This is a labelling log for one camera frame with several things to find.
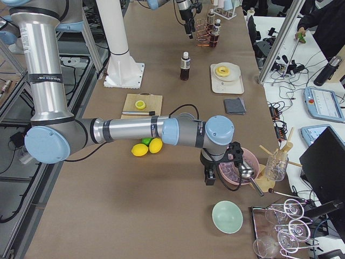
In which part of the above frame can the white plate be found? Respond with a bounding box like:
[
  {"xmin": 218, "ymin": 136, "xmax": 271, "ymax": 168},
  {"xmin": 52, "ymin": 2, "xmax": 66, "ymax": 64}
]
[{"xmin": 212, "ymin": 62, "xmax": 241, "ymax": 82}]

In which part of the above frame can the wine glass rack tray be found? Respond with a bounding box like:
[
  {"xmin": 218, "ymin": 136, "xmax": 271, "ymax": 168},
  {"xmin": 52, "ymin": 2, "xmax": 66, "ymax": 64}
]
[{"xmin": 251, "ymin": 207, "xmax": 319, "ymax": 258}]

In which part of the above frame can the black thermos bottle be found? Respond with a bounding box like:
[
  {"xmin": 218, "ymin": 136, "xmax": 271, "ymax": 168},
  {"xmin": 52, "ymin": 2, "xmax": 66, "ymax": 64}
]
[{"xmin": 313, "ymin": 56, "xmax": 342, "ymax": 86}]

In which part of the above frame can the steel ice scoop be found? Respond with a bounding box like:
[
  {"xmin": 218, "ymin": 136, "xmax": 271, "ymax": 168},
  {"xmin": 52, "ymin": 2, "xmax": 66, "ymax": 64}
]
[{"xmin": 238, "ymin": 161, "xmax": 264, "ymax": 196}]

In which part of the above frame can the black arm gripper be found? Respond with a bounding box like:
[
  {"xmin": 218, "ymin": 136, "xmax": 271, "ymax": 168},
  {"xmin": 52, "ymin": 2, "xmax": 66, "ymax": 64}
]
[{"xmin": 199, "ymin": 149, "xmax": 216, "ymax": 186}]

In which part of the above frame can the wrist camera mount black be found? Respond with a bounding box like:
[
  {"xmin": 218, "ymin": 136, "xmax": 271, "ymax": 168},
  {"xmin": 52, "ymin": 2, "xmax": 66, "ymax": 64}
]
[{"xmin": 224, "ymin": 141, "xmax": 244, "ymax": 167}]

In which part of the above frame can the pink bowl with ice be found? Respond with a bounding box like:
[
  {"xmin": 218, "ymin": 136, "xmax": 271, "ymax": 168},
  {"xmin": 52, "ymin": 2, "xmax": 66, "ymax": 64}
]
[{"xmin": 218, "ymin": 147, "xmax": 261, "ymax": 186}]

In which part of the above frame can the wooden cutting board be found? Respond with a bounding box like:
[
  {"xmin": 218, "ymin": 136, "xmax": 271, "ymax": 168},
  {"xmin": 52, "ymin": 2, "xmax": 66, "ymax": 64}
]
[{"xmin": 121, "ymin": 94, "xmax": 163, "ymax": 119}]

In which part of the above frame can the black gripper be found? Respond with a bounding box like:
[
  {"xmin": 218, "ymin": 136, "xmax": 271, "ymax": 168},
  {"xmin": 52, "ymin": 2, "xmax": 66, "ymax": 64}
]
[{"xmin": 183, "ymin": 18, "xmax": 195, "ymax": 39}]

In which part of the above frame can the steel muddler black tip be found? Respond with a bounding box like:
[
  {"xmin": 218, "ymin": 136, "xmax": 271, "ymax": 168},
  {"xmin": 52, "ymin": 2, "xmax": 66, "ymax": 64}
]
[{"xmin": 122, "ymin": 111, "xmax": 155, "ymax": 116}]

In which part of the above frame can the copper wire bottle rack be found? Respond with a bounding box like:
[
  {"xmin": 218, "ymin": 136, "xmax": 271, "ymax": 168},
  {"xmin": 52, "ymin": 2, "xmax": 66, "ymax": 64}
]
[{"xmin": 195, "ymin": 18, "xmax": 211, "ymax": 46}]

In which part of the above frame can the mint green bowl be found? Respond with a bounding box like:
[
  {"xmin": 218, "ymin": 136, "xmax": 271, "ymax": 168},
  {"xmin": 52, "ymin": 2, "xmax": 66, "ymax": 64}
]
[{"xmin": 212, "ymin": 201, "xmax": 243, "ymax": 234}]

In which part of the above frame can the tea bottle front rack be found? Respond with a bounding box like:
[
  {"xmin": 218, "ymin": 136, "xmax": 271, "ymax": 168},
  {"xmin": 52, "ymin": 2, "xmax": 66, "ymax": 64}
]
[{"xmin": 206, "ymin": 8, "xmax": 215, "ymax": 33}]

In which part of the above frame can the tea bottle rack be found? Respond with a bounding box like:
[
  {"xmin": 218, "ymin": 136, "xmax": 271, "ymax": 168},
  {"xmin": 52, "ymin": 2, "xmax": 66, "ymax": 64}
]
[
  {"xmin": 206, "ymin": 8, "xmax": 215, "ymax": 33},
  {"xmin": 209, "ymin": 19, "xmax": 221, "ymax": 47}
]

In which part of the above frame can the aluminium frame post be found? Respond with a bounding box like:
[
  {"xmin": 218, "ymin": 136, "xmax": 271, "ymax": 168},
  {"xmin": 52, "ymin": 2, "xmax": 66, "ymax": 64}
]
[{"xmin": 258, "ymin": 0, "xmax": 305, "ymax": 85}]

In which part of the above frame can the half lemon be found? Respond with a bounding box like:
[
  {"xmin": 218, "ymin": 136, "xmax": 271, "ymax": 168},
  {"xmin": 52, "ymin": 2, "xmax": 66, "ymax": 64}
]
[{"xmin": 135, "ymin": 100, "xmax": 146, "ymax": 110}]

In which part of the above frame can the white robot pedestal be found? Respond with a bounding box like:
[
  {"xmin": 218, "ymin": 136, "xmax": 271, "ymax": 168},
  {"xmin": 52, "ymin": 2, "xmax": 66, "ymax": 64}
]
[{"xmin": 96, "ymin": 0, "xmax": 144, "ymax": 89}]

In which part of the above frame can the green lime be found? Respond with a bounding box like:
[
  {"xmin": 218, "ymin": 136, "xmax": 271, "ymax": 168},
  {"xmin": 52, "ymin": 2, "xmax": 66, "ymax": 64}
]
[{"xmin": 141, "ymin": 138, "xmax": 152, "ymax": 146}]

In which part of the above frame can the blue teach pendant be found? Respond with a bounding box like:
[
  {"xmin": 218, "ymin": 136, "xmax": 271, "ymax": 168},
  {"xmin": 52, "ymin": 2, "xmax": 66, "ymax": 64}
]
[
  {"xmin": 303, "ymin": 87, "xmax": 344, "ymax": 122},
  {"xmin": 300, "ymin": 124, "xmax": 342, "ymax": 146}
]

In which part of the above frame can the black laptop monitor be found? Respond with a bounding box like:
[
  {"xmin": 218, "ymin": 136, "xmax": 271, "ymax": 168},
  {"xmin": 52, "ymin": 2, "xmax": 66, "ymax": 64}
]
[{"xmin": 300, "ymin": 127, "xmax": 344, "ymax": 204}]

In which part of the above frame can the tea bottle rear rack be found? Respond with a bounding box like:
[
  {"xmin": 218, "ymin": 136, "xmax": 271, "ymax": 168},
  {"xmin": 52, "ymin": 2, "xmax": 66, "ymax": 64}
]
[{"xmin": 209, "ymin": 19, "xmax": 221, "ymax": 47}]

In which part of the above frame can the beige serving tray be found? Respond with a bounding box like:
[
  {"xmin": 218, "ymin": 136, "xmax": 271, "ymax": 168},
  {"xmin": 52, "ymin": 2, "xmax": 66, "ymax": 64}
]
[{"xmin": 210, "ymin": 62, "xmax": 244, "ymax": 94}]

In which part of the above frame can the wooden mug tree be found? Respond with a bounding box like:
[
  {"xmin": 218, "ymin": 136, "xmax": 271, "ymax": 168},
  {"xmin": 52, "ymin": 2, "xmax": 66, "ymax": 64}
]
[{"xmin": 259, "ymin": 127, "xmax": 302, "ymax": 182}]

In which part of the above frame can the tea bottle dark liquid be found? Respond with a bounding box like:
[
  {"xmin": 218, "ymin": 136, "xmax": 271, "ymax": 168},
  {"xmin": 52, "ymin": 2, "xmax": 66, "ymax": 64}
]
[{"xmin": 180, "ymin": 51, "xmax": 190, "ymax": 80}]

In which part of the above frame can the white wire cup rack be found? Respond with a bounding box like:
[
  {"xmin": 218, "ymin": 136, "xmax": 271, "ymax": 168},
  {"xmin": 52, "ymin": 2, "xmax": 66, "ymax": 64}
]
[{"xmin": 211, "ymin": 0, "xmax": 239, "ymax": 20}]

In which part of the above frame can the grey folded cloth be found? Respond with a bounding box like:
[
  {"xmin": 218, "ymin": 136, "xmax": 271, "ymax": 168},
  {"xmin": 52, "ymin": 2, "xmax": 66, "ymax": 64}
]
[{"xmin": 224, "ymin": 97, "xmax": 246, "ymax": 115}]

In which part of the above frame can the glass mug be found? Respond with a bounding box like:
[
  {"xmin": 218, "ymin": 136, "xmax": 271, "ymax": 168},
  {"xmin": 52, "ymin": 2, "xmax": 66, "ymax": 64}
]
[{"xmin": 264, "ymin": 153, "xmax": 288, "ymax": 181}]

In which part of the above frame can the person in black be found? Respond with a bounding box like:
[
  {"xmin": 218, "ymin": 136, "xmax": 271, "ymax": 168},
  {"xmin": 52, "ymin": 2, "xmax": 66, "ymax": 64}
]
[{"xmin": 295, "ymin": 0, "xmax": 344, "ymax": 60}]

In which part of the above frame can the glazed donut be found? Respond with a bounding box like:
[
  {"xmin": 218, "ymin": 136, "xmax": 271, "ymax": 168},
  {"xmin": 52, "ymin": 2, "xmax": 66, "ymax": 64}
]
[{"xmin": 215, "ymin": 66, "xmax": 231, "ymax": 77}]

